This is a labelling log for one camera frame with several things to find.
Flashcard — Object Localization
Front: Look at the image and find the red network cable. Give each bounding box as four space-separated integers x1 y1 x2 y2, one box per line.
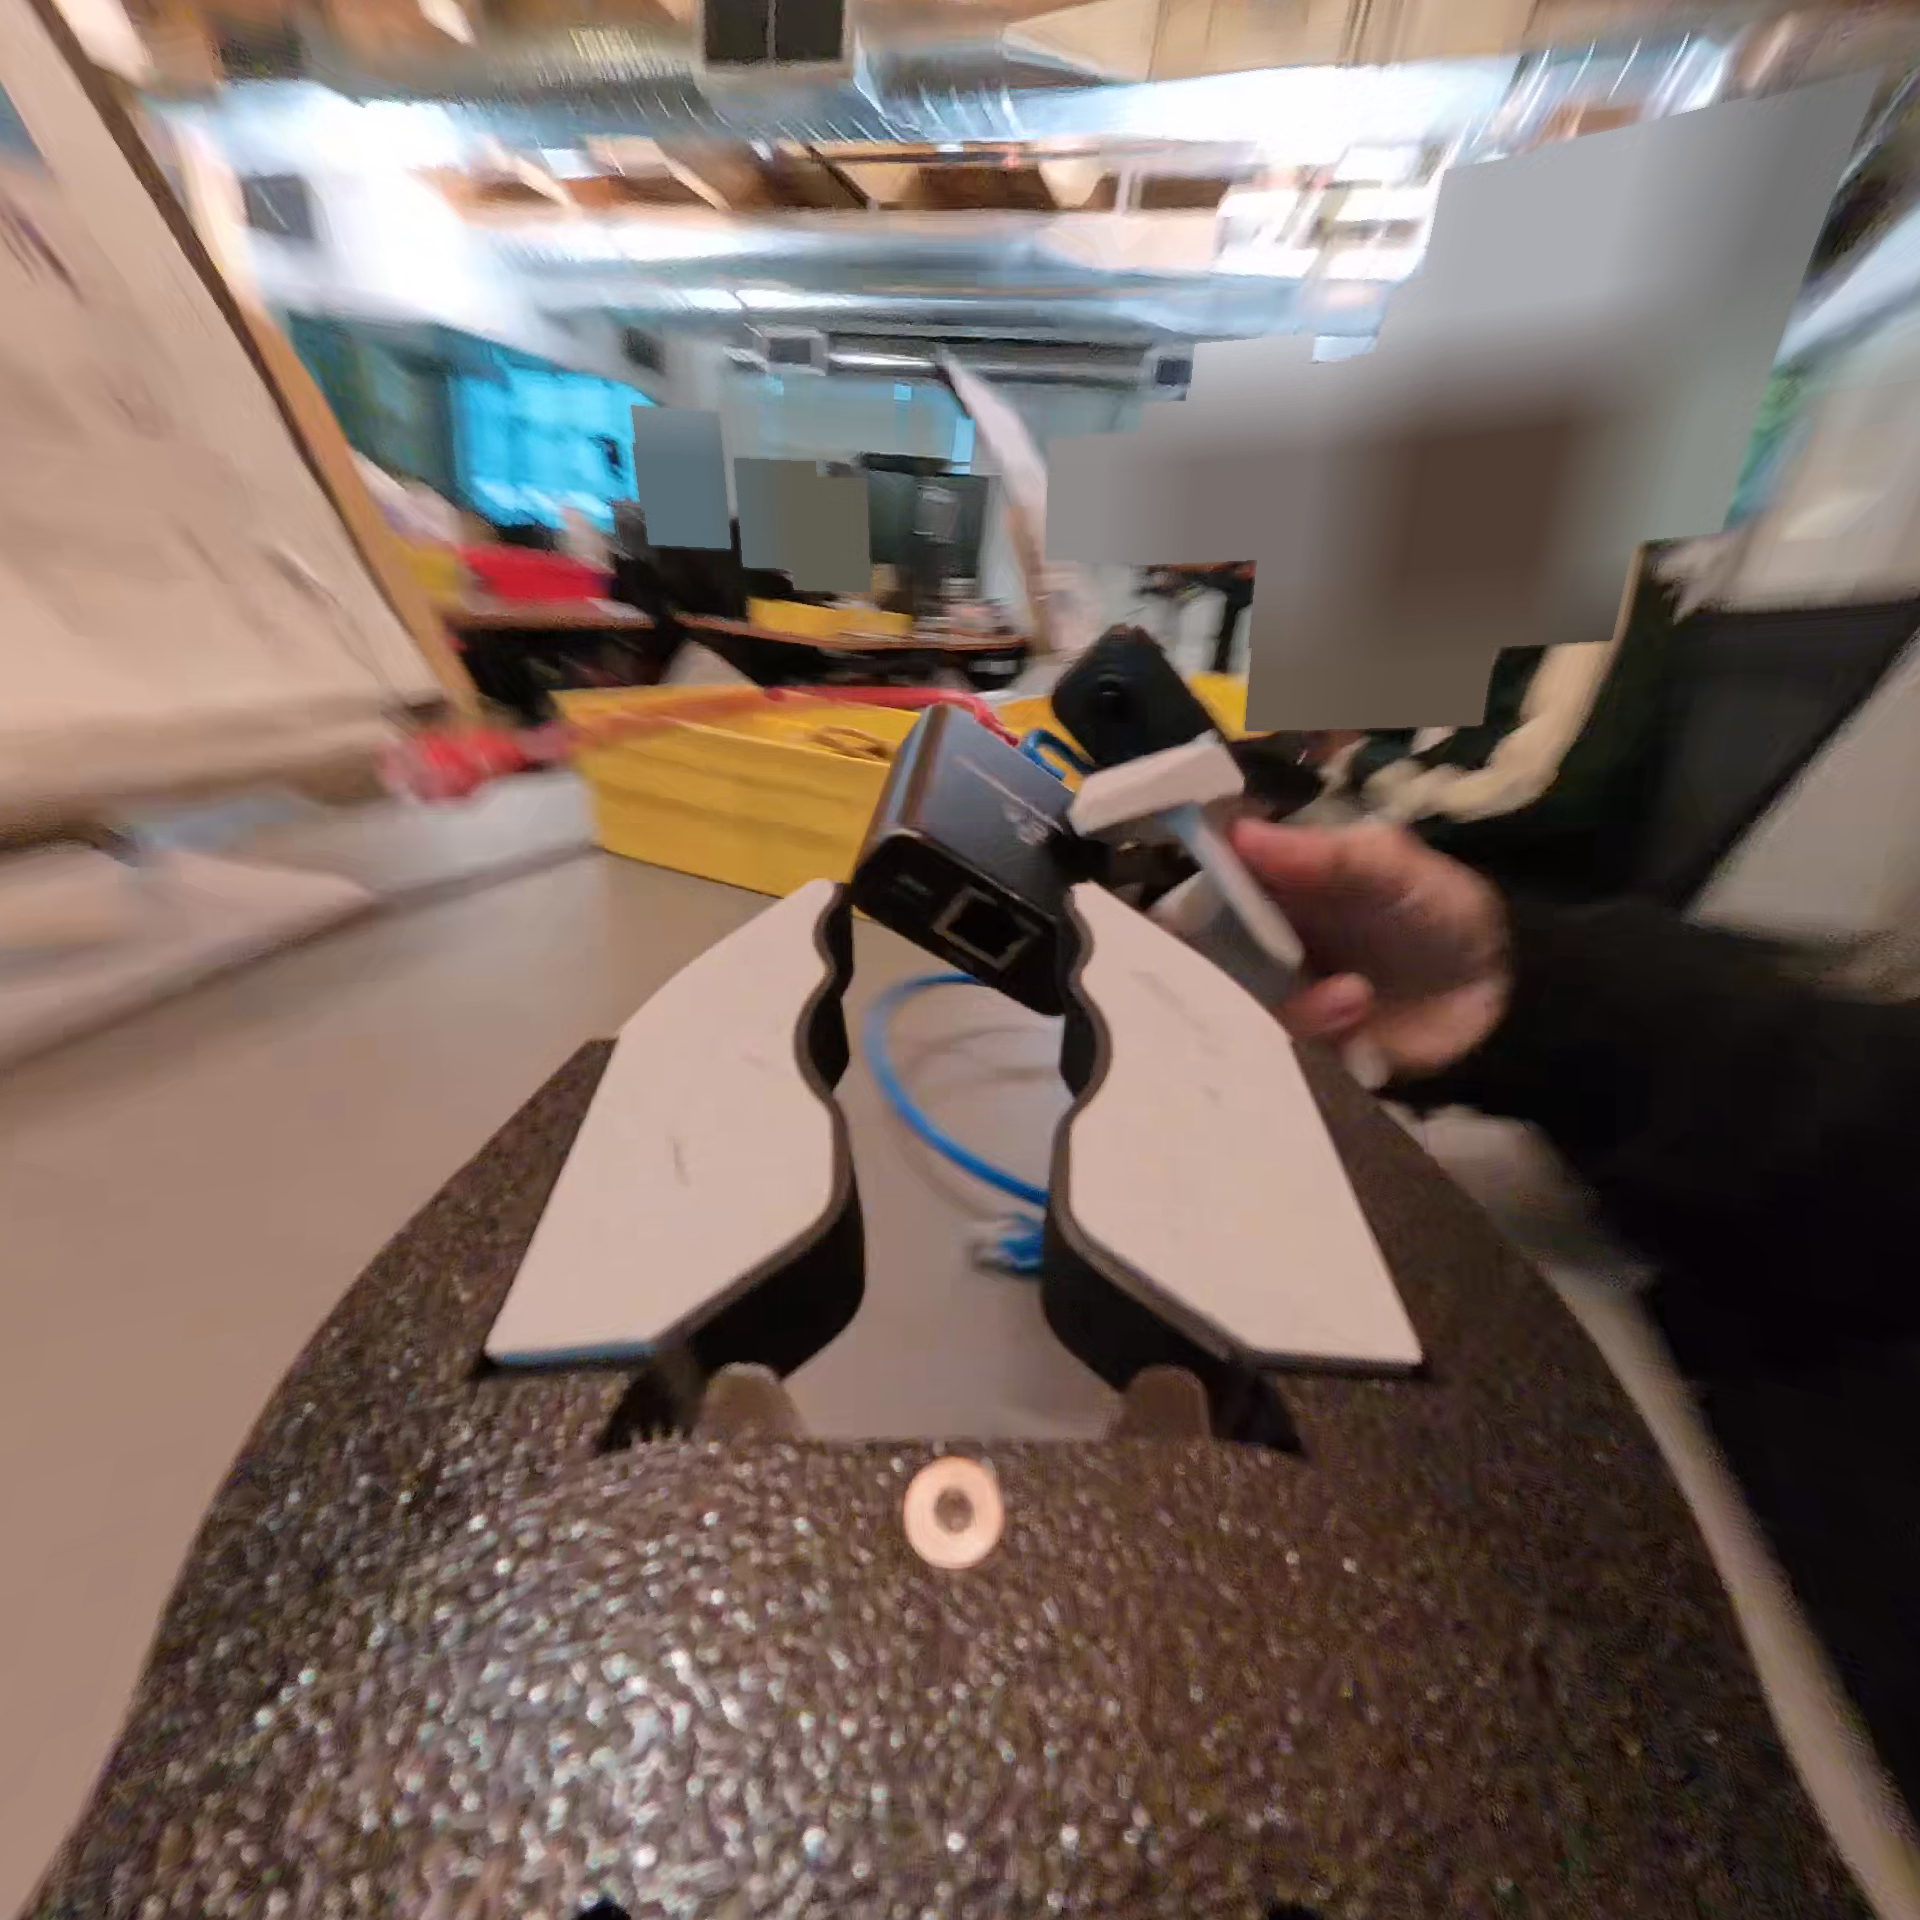
380 681 1082 803

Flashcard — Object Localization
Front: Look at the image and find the black network splitter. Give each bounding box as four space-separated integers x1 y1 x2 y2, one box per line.
845 704 1092 1019

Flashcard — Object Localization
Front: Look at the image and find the person's right forearm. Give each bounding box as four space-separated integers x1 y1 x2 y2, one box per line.
1395 891 1920 1381

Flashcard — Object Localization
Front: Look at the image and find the person's black printed sweatshirt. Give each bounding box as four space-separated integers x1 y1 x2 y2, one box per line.
1305 540 1920 1920

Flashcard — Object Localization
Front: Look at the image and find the yellow plastic bin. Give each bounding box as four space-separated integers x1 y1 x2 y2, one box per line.
555 681 1253 900

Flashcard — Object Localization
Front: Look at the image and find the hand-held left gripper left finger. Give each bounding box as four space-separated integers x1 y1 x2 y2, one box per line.
481 881 869 1370

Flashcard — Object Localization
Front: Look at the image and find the white stand base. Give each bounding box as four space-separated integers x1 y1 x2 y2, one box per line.
0 771 593 1066

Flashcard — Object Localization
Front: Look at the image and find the wooden document stand with sheets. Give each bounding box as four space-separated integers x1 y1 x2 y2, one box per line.
0 0 481 857

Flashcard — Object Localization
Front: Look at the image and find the person's right hand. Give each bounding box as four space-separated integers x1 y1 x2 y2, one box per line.
1229 823 1508 1082

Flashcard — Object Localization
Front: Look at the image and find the grey desk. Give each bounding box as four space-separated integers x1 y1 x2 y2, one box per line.
0 831 1501 1802

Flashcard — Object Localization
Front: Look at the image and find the red storage bin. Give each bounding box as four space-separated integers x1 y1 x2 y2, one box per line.
455 545 617 608

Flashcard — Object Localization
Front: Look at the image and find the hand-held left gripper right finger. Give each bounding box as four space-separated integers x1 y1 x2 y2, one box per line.
1042 885 1424 1373

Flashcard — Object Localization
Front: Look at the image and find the blue network cable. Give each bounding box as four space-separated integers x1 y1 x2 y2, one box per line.
865 972 1051 1280

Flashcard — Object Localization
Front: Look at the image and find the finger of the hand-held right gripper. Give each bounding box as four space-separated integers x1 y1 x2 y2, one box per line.
1066 738 1248 841

